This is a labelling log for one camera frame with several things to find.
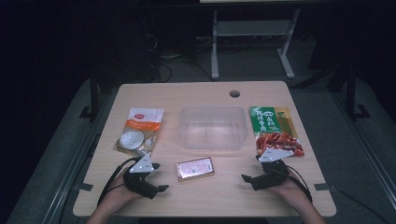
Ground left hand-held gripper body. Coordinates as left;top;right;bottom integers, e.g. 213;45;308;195
122;154;160;201

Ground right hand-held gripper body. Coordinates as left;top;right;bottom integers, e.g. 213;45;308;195
250;147;295;191

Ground green sausage packet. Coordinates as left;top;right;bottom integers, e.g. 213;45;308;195
248;105;305;158

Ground small pink and yellow box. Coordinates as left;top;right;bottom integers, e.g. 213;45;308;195
176;156;216;182

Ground white and orange food packet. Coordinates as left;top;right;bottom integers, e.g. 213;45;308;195
113;106;165;158

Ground clear plastic container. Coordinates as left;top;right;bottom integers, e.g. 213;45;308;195
177;105;248;151

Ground person's left hand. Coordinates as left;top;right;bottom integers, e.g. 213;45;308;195
105;169;145;210

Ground person's right hand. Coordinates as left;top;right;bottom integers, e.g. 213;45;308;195
268;172;309;208

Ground grey tape strip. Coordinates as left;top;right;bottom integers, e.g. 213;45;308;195
314;183;338;192
74;182;94;192

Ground black metal stand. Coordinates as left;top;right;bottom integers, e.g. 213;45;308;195
78;68;101;121
345;64;372;121

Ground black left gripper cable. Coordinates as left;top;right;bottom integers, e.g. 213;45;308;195
96;156;142;207

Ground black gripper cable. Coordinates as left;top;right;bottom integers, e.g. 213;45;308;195
96;156;142;207
286;165;314;203

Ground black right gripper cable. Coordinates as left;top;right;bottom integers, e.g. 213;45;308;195
286;165;314;203

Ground grey metal rail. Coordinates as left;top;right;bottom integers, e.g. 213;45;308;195
330;91;396;203
41;92;108;224

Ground thin black floor cable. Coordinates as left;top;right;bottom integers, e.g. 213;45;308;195
335;187;390;224

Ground black floor cables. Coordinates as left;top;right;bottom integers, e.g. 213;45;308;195
146;29;216;84

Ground white metal stand frame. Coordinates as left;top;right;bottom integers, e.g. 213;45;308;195
210;7;302;80

